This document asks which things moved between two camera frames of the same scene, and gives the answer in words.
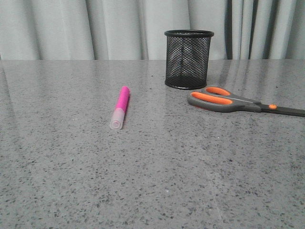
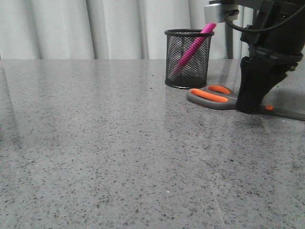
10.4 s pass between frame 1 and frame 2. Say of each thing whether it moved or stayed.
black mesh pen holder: stayed
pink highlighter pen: moved
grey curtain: stayed
